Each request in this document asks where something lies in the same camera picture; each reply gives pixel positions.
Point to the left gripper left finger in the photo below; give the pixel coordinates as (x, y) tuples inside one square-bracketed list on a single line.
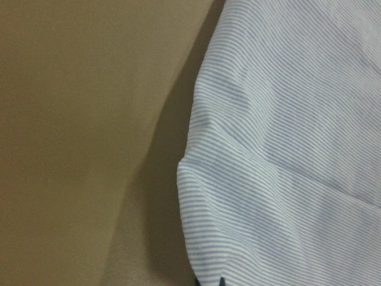
[(196, 281)]

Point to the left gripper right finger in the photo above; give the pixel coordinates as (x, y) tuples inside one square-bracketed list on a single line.
[(222, 282)]

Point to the light blue striped shirt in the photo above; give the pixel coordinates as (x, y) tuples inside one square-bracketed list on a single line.
[(280, 181)]

